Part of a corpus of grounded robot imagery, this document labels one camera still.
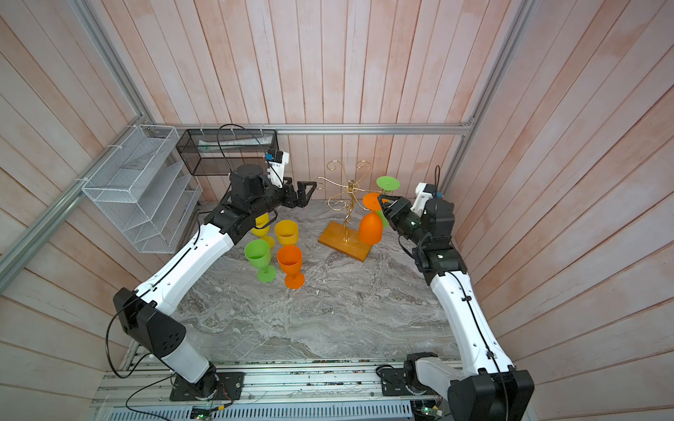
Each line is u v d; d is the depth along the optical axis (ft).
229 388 2.40
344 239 3.45
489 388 1.21
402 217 2.05
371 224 2.66
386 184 2.66
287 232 3.07
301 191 2.11
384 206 2.30
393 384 2.40
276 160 2.01
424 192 2.11
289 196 2.12
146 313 1.35
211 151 2.89
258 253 2.93
